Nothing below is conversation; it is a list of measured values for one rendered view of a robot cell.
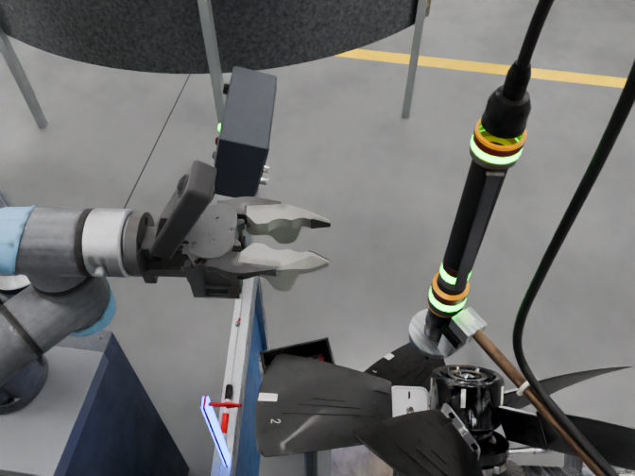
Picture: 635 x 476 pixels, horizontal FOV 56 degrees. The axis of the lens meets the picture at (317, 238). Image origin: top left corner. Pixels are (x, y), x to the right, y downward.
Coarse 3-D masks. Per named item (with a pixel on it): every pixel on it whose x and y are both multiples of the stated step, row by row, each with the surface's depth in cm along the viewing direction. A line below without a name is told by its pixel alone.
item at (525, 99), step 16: (512, 64) 46; (512, 80) 46; (528, 80) 46; (496, 96) 48; (512, 96) 47; (528, 96) 48; (496, 112) 48; (512, 112) 48; (528, 112) 48; (496, 128) 49; (512, 128) 49; (432, 320) 75; (448, 320) 74; (432, 336) 78
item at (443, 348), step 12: (420, 312) 81; (420, 324) 80; (456, 324) 70; (480, 324) 70; (420, 336) 79; (444, 336) 75; (456, 336) 72; (468, 336) 70; (420, 348) 78; (432, 348) 78; (444, 348) 76; (456, 348) 72
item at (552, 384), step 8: (600, 368) 110; (608, 368) 110; (616, 368) 112; (624, 368) 113; (560, 376) 108; (568, 376) 109; (576, 376) 111; (584, 376) 113; (592, 376) 117; (544, 384) 110; (552, 384) 112; (560, 384) 115; (568, 384) 119; (552, 392) 120; (520, 400) 112; (528, 400) 116; (520, 408) 118
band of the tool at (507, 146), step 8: (480, 120) 52; (480, 128) 54; (480, 136) 51; (488, 136) 55; (520, 136) 53; (488, 144) 50; (496, 144) 50; (504, 144) 54; (512, 144) 50; (520, 144) 50; (488, 168) 52
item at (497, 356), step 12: (480, 336) 69; (492, 348) 68; (492, 360) 69; (504, 360) 68; (504, 372) 68; (516, 372) 67; (516, 384) 66; (528, 396) 65; (540, 408) 65; (552, 420) 64; (564, 432) 63; (576, 444) 62; (588, 456) 61; (600, 468) 60
